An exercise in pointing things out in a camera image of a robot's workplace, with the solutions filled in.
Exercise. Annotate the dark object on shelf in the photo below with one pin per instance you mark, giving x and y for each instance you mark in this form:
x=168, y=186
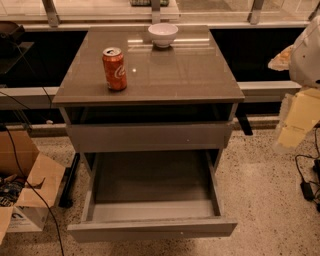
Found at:
x=10, y=37

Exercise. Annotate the grey drawer cabinet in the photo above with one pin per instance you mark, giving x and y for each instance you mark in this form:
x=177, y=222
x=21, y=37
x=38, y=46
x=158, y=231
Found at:
x=188, y=82

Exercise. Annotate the closed grey top drawer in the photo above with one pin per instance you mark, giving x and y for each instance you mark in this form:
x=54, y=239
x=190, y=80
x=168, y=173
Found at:
x=149, y=137

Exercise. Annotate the open cardboard box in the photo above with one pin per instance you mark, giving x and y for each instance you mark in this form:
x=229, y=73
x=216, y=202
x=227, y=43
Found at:
x=30, y=184

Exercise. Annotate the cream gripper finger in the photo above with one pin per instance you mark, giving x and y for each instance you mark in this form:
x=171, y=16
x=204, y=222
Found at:
x=281, y=61
x=298, y=115

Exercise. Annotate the black cabinet foot bar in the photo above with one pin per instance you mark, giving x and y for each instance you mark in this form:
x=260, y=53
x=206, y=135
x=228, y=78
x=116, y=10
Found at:
x=69, y=178

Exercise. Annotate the white ceramic bowl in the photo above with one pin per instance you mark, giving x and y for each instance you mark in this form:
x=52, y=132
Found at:
x=163, y=34

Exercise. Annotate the open grey middle drawer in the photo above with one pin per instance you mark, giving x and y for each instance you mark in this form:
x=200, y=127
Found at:
x=152, y=195

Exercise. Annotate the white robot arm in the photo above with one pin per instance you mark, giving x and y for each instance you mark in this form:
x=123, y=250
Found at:
x=304, y=66

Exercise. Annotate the orange coke can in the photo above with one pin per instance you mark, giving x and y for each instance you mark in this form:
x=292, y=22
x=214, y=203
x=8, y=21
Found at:
x=113, y=62

